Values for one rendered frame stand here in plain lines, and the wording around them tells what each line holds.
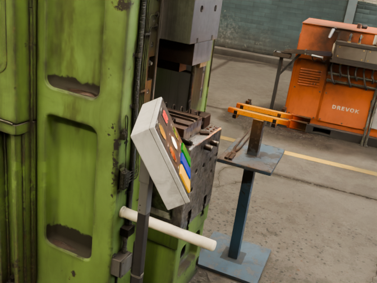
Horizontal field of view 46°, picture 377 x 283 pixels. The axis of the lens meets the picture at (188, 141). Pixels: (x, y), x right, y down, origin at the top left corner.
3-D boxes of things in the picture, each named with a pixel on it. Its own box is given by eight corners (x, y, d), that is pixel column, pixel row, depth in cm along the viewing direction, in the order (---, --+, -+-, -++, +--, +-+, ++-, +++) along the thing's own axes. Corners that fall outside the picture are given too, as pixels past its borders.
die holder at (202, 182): (210, 202, 245) (222, 127, 229) (179, 233, 212) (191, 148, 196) (125, 173, 265) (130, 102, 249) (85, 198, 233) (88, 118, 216)
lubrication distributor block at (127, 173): (131, 191, 191) (133, 163, 186) (123, 197, 186) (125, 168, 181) (124, 189, 192) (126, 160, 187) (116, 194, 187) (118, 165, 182)
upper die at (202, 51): (210, 60, 206) (212, 39, 202) (192, 65, 188) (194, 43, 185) (133, 44, 221) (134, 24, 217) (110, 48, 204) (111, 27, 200)
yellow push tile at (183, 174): (190, 181, 151) (181, 163, 149) (190, 192, 144) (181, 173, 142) (185, 183, 151) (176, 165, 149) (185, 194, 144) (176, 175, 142)
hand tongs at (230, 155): (250, 128, 293) (250, 127, 293) (256, 129, 292) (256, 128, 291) (224, 158, 240) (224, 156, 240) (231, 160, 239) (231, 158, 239)
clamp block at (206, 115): (210, 125, 229) (211, 113, 226) (203, 129, 222) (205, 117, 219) (189, 119, 233) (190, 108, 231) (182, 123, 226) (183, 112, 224)
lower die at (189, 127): (200, 131, 218) (202, 115, 215) (182, 142, 201) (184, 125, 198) (128, 111, 234) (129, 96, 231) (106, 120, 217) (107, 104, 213)
